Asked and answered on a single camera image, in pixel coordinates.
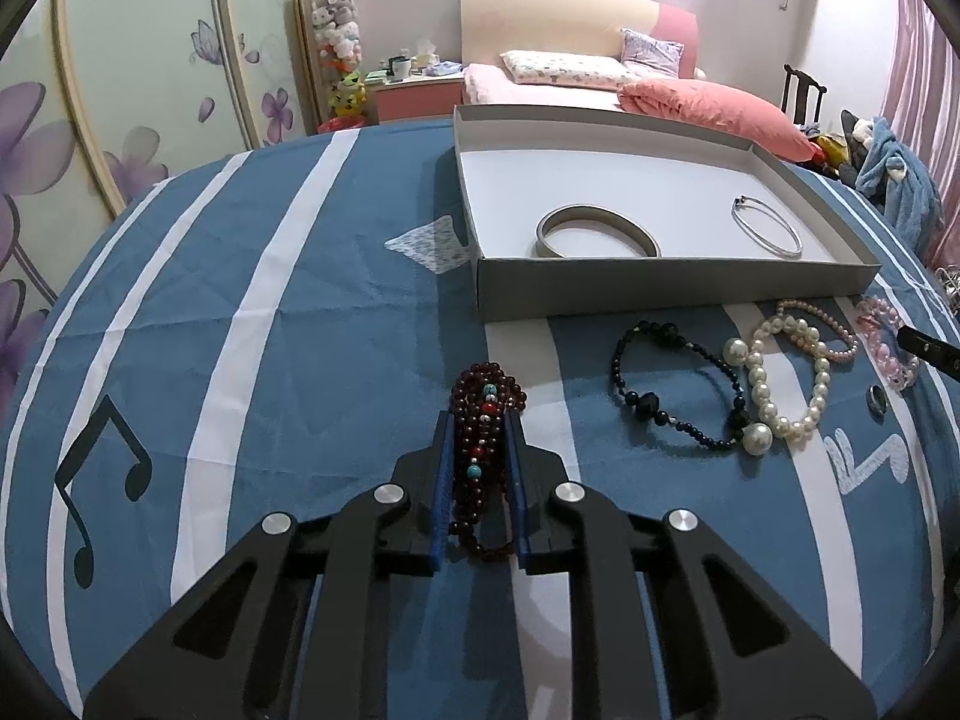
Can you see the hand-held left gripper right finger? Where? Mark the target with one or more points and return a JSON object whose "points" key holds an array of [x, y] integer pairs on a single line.
{"points": [[516, 480]]}

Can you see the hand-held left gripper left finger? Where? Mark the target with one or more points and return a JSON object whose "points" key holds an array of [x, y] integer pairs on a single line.
{"points": [[442, 480]]}

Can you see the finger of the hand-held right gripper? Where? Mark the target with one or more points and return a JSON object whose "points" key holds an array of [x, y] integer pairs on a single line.
{"points": [[930, 349]]}

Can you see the thin silver bangle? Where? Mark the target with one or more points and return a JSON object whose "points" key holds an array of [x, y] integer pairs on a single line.
{"points": [[739, 202]]}

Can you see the wide grey bangle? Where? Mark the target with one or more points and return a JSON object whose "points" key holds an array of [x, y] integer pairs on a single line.
{"points": [[541, 236]]}

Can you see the grey cardboard box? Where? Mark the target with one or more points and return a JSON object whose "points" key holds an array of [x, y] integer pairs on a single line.
{"points": [[600, 180]]}

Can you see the blue garment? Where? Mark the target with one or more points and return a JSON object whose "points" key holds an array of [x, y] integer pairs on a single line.
{"points": [[900, 180]]}

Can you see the blue striped bed sheet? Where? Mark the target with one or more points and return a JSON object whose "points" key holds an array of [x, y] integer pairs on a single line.
{"points": [[337, 315]]}

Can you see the colourful plush toys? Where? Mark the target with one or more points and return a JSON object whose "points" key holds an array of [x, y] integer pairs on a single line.
{"points": [[831, 148]]}

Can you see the pink curtain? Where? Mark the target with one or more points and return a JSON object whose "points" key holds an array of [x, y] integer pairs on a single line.
{"points": [[922, 90]]}

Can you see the dark wooden chair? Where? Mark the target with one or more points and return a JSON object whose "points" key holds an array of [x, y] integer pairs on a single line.
{"points": [[799, 94]]}

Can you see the folded pink quilt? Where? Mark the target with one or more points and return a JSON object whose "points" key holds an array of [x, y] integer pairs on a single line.
{"points": [[712, 109]]}

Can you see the red bin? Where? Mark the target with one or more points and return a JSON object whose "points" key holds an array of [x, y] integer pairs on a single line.
{"points": [[341, 125]]}

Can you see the pink nightstand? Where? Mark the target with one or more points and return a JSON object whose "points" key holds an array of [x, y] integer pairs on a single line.
{"points": [[412, 101]]}

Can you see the pink bed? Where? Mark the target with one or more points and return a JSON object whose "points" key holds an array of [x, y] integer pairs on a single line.
{"points": [[487, 90]]}

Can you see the purple patterned pillow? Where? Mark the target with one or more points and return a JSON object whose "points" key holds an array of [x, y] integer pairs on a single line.
{"points": [[649, 52]]}

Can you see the white mug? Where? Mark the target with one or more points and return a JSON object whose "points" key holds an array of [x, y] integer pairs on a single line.
{"points": [[400, 69]]}

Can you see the floral white pillow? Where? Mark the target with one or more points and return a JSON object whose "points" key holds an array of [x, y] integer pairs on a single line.
{"points": [[562, 67]]}

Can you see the tissue box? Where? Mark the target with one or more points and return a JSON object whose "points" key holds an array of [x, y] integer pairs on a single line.
{"points": [[425, 58]]}

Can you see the plush toy tower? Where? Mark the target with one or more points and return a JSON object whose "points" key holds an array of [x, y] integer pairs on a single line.
{"points": [[341, 37]]}

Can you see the cream and pink headboard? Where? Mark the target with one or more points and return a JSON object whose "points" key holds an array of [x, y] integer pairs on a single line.
{"points": [[540, 15]]}

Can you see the flower print sliding wardrobe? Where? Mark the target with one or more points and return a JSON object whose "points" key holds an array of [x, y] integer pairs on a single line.
{"points": [[112, 90]]}

